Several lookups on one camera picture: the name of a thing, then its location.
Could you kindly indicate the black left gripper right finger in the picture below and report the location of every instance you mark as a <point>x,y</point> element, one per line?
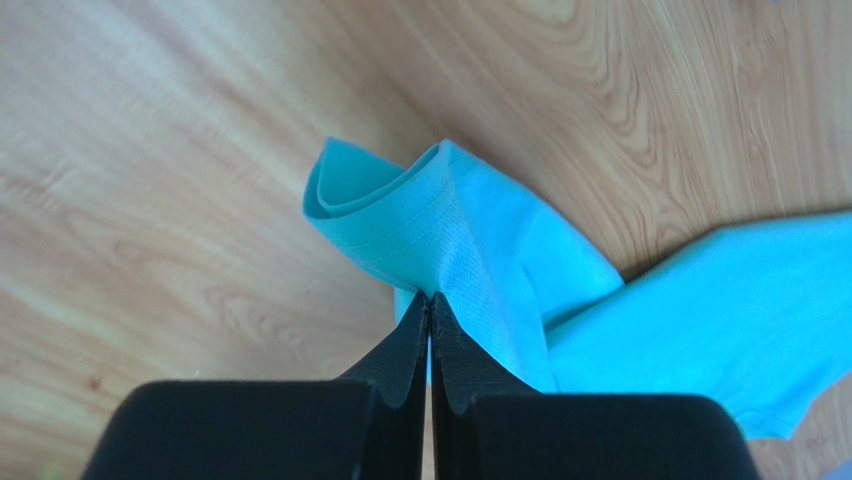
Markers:
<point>488,424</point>

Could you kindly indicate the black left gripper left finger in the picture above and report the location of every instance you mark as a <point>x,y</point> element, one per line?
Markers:
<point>366,423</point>

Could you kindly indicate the mint green t shirt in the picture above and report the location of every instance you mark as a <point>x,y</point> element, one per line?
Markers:
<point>756,317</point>

